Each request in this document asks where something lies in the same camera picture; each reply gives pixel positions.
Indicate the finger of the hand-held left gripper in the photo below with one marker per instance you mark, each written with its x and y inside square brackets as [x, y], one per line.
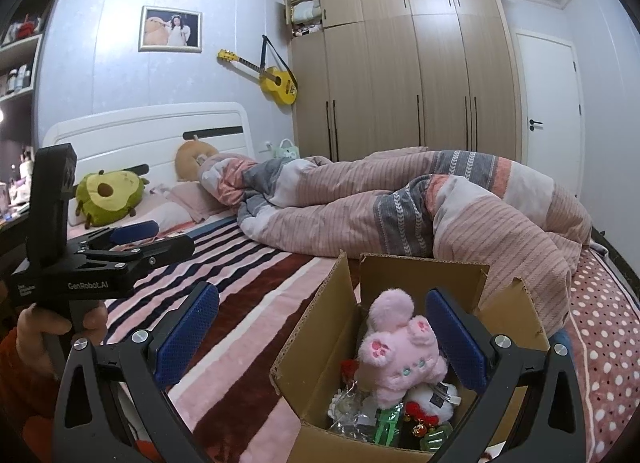
[135, 232]
[155, 250]

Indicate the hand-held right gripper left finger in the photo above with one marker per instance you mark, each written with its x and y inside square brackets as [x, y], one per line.
[187, 333]

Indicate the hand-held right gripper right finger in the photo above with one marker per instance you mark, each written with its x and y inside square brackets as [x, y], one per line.
[457, 338]

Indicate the white plush toy red bows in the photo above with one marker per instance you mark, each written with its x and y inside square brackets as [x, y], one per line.
[430, 395]

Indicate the pink plush bunny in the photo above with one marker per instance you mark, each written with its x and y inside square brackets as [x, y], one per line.
[390, 358]

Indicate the red fabric flower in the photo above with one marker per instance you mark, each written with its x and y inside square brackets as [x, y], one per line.
[351, 369]

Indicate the green plastic comb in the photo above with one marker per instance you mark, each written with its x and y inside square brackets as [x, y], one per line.
[389, 425]

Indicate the brown cardboard box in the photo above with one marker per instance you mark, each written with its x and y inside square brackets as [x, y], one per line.
[300, 393]

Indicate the clear plastic packet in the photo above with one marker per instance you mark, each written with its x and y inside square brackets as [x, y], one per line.
[350, 408]

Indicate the person's left hand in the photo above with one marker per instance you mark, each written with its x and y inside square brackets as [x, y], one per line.
[32, 338]

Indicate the white pink pillow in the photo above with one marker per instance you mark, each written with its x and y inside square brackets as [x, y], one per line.
[165, 215]

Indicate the cluttered dark desk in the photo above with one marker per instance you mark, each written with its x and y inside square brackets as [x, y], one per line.
[15, 203]

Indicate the green avocado plush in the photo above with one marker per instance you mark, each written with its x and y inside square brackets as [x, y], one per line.
[107, 193]

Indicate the striped plush blanket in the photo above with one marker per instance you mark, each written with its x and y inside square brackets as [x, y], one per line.
[250, 293]

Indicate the brown round cushion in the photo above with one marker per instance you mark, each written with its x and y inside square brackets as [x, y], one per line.
[187, 158]

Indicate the white bed headboard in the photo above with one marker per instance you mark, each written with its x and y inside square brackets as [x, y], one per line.
[125, 133]

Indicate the red dotted bed sheet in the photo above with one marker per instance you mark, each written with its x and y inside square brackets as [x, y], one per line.
[595, 343]

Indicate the green white bag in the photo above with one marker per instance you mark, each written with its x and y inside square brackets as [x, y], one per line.
[286, 150]

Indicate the striped pink grey quilt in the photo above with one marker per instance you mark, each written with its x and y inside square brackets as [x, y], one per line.
[350, 203]

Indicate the yellow guitar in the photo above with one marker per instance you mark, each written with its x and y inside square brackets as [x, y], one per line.
[277, 85]

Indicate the white door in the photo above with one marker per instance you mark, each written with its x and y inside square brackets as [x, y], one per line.
[550, 93]

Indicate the folded bedding in wardrobe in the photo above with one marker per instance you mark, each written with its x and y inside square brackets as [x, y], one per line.
[306, 18]

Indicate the wooden wardrobe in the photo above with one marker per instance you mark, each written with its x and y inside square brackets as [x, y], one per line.
[400, 68]

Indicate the white wall shelf unit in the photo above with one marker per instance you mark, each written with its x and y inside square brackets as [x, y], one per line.
[25, 45]

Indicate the framed wall picture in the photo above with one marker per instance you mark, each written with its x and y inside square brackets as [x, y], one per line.
[170, 29]

